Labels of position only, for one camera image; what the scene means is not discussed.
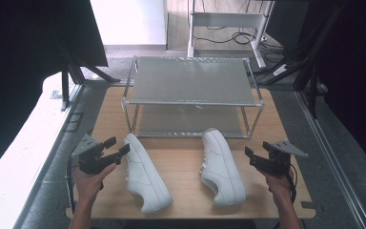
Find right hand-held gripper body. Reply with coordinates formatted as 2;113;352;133
251;139;309;177

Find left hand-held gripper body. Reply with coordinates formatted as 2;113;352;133
71;133;122;176

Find white sneaker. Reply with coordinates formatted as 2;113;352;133
122;133;173;215
199;127;247;207

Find metal two-tier shoe rack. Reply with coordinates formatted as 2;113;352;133
120;55;265;140

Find person's left hand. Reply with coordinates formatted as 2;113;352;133
73;161;118;204

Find person's right hand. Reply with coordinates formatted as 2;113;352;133
258;168;295;204

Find white power strip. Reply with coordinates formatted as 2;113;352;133
272;64;289;76

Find dark curtain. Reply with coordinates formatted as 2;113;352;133
298;0;366;179
0;0;110;185

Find right hand-held gripper cable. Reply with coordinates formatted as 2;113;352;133
285;163;298;204

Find aluminium floor rail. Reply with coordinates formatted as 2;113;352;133
295;90;366;229

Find black metal stand with cables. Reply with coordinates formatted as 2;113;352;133
254;0;347;119

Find black cables on floor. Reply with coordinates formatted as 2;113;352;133
193;25;287;55

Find white metal desk frame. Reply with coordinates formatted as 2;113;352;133
186;0;275;70

